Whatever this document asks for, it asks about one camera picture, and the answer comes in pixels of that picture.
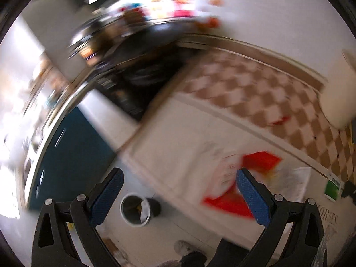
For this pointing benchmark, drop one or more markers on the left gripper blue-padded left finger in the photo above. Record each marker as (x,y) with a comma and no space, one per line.
(91,212)

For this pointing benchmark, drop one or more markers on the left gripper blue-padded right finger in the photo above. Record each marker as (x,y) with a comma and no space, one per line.
(268,212)

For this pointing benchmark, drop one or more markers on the green white medicine packet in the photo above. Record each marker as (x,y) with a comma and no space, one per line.
(332,187)

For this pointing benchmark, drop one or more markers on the red white plastic bag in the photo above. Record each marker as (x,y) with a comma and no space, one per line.
(222,192)

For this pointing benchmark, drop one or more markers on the white trash bin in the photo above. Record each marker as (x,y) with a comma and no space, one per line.
(138,211)

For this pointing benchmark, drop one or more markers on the blue kitchen cabinets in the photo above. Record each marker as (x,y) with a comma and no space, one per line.
(75,160)

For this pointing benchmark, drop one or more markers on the dark green crumpled wrapper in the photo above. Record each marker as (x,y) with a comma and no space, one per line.
(349,190)

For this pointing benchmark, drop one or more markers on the small red wrapper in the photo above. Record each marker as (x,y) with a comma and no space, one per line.
(281,121)

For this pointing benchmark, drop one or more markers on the grey slipper right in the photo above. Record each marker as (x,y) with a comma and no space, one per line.
(183,248)

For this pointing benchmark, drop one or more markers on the checkered printed tablecloth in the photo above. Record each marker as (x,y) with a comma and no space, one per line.
(224,102)

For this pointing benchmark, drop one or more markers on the white cylindrical container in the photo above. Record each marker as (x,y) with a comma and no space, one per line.
(337,97)

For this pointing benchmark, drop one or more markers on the black wok on stove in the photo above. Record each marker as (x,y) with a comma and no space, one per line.
(141,45)

